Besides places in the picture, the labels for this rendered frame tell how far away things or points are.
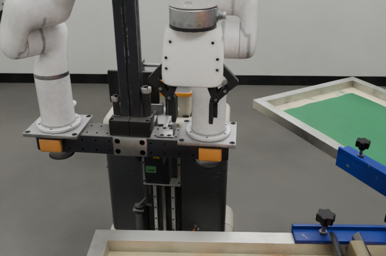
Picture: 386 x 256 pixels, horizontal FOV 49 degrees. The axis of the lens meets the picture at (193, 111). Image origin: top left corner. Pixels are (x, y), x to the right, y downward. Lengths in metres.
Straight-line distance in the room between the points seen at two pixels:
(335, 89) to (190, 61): 1.43
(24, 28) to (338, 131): 1.15
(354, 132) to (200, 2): 1.16
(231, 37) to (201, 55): 0.39
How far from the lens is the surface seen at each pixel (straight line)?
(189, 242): 1.05
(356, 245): 1.00
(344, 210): 2.90
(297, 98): 1.90
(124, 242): 1.07
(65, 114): 1.25
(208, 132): 1.15
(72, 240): 2.62
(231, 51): 1.06
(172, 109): 0.72
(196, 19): 0.64
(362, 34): 4.76
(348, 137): 1.65
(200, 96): 1.11
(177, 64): 0.68
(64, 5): 1.08
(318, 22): 4.59
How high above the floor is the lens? 1.70
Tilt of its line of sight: 25 degrees down
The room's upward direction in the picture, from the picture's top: straight up
